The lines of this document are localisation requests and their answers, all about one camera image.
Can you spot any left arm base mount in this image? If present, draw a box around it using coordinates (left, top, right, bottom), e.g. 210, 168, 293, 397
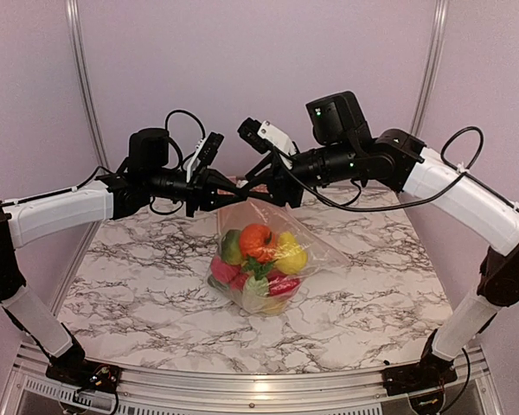
46, 359, 121, 393

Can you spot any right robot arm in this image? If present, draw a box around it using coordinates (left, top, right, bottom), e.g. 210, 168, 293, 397
238, 91, 519, 387

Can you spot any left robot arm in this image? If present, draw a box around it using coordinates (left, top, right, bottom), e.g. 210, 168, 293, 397
0, 128, 246, 385

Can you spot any left aluminium frame post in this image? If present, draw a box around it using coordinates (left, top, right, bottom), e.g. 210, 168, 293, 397
65, 0, 110, 169

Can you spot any pink fake fruit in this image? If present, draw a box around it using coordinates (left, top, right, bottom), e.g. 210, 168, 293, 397
210, 256, 240, 284

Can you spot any pink perforated plastic basket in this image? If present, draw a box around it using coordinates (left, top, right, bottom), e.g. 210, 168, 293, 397
227, 176, 269, 195

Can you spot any orange fake pumpkin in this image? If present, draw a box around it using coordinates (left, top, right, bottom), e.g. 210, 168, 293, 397
240, 223, 275, 264

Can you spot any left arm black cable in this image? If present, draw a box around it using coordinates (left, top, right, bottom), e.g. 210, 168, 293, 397
146, 108, 213, 217

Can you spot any clear zip top bag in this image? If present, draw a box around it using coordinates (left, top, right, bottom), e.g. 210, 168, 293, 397
207, 200, 347, 316

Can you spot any red fake pepper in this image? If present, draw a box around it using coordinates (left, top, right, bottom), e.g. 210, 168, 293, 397
268, 275, 301, 297

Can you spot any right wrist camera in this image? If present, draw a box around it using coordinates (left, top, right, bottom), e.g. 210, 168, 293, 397
237, 118, 298, 169

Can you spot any aluminium frame post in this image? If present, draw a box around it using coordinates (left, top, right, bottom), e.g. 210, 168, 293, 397
410, 0, 450, 137
65, 0, 110, 169

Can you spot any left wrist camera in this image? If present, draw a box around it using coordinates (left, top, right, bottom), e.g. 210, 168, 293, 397
186, 132, 224, 183

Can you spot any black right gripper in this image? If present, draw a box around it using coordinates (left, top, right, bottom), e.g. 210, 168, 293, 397
240, 138, 360, 208

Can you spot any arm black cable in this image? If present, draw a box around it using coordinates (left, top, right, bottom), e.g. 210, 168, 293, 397
146, 108, 213, 217
285, 125, 519, 213

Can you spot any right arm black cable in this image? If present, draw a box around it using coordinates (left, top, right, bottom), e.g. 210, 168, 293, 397
285, 125, 519, 213

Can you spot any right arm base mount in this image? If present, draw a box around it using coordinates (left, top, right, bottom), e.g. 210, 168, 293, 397
381, 362, 458, 396

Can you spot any front aluminium rail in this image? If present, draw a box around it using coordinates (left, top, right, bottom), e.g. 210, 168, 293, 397
0, 342, 504, 414

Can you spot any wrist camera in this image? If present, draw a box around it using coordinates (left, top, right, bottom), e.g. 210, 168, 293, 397
237, 118, 298, 169
186, 132, 224, 183

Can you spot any right aluminium frame post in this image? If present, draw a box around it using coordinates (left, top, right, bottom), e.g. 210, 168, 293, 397
410, 0, 450, 137

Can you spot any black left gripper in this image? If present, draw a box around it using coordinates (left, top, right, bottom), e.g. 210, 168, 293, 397
144, 166, 247, 217

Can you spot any yellow fake lemon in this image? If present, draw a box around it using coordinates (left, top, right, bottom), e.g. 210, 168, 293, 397
274, 232, 308, 275

